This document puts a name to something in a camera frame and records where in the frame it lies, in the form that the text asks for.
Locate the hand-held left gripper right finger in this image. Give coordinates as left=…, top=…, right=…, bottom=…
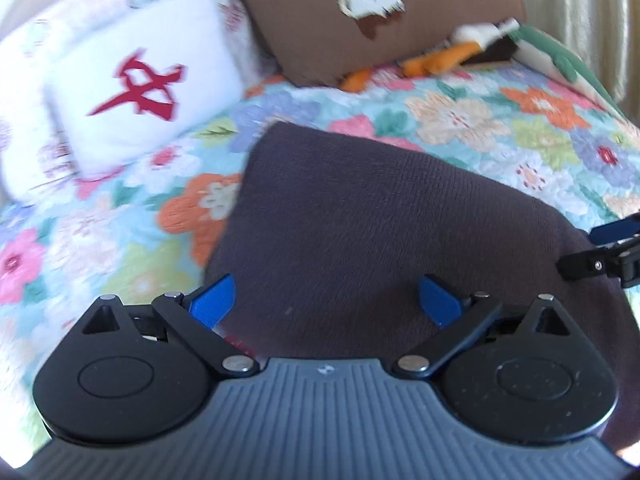
left=392, top=274, right=574, bottom=380

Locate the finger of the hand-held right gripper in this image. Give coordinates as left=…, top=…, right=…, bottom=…
left=588, top=212, right=640, bottom=247
left=556, top=236, right=640, bottom=289

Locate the dark purple cable-knit sweater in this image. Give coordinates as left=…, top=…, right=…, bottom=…
left=204, top=121, right=640, bottom=361

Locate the pink patterned pillow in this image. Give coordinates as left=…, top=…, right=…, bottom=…
left=0, top=0, right=266, bottom=206

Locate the brown cushion with white patch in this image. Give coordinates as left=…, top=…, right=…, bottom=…
left=234, top=0, right=529, bottom=88

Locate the floral quilted bedspread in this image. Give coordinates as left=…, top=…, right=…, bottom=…
left=0, top=62, right=640, bottom=456

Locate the green and white plush toy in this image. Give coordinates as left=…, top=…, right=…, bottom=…
left=509, top=24, right=623, bottom=113

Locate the orange and white plush toy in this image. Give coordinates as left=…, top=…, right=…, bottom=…
left=341, top=17, right=521, bottom=93

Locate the beige curtain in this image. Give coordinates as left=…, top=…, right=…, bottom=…
left=507, top=0, right=640, bottom=118

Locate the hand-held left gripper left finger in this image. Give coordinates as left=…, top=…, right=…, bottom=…
left=81, top=274, right=261, bottom=379

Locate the white pillow with red symbol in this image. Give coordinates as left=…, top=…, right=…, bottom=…
left=42, top=0, right=246, bottom=181

